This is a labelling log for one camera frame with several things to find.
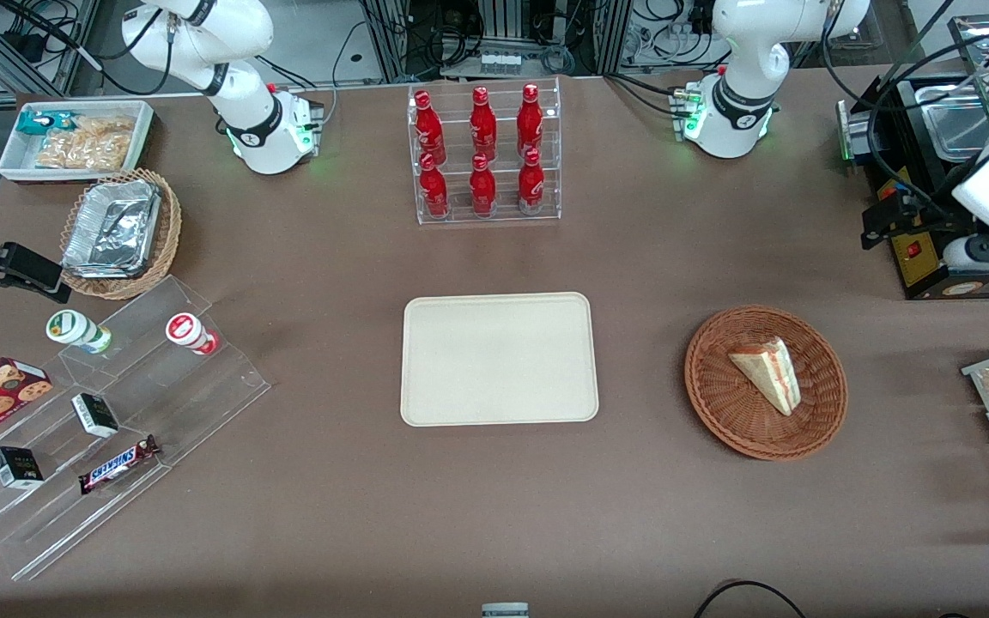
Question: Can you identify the triangular sandwich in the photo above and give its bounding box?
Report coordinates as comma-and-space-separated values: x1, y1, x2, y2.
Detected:
728, 336, 803, 417

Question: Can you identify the light wicker basket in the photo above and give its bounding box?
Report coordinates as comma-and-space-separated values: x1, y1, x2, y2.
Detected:
59, 168, 183, 301

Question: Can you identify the brown wicker basket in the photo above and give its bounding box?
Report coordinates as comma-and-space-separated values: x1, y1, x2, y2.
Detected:
685, 306, 848, 462

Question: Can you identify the beige plastic tray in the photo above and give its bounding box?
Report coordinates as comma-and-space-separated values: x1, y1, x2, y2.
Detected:
401, 293, 599, 427

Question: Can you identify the green lid yogurt cup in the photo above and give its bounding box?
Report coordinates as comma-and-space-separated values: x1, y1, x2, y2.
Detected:
46, 310, 113, 355

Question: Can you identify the black hot food warmer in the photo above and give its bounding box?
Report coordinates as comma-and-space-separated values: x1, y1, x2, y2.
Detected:
838, 15, 989, 301

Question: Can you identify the stack of foil trays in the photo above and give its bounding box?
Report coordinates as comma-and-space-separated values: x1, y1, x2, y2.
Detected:
62, 179, 161, 280

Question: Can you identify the grey metal box green light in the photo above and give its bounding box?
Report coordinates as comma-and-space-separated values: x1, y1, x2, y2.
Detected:
836, 100, 878, 164

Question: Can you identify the white rectangular snack bin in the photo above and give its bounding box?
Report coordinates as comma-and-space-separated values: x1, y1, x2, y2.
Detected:
0, 100, 155, 185

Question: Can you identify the steel food pan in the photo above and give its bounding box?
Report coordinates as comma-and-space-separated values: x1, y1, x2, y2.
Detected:
911, 79, 989, 164

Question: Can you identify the small black white box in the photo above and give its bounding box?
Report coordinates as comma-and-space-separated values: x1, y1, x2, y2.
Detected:
71, 393, 120, 439
0, 446, 46, 491

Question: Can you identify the red lid yogurt cup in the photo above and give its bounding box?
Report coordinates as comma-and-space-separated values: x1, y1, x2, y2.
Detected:
165, 313, 221, 357

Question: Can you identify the clear bag of chips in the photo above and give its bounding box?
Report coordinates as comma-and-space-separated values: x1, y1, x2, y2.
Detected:
34, 116, 137, 172

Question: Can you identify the teal snack packet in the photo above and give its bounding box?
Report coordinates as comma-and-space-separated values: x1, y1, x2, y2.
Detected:
15, 111, 76, 137

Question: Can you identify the clear acrylic stepped display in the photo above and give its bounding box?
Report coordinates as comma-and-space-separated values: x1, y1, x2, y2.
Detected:
0, 275, 273, 583

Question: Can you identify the snickers chocolate bar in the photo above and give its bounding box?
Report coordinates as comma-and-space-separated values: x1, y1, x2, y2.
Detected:
78, 434, 161, 496

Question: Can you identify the red cola bottle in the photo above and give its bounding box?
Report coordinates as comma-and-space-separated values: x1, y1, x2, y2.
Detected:
517, 83, 545, 160
470, 87, 499, 161
518, 148, 546, 215
419, 153, 450, 218
469, 153, 498, 216
414, 90, 447, 166

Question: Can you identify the clear acrylic bottle rack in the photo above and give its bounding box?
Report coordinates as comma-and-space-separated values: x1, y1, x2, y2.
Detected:
409, 77, 562, 227

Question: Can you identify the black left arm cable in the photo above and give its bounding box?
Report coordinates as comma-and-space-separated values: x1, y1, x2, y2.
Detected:
821, 0, 989, 226

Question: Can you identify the black floor cable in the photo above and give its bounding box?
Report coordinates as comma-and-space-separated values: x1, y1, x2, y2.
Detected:
692, 580, 808, 618

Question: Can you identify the aluminium frame rack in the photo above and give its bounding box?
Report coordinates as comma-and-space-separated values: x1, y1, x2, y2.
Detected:
361, 0, 634, 83

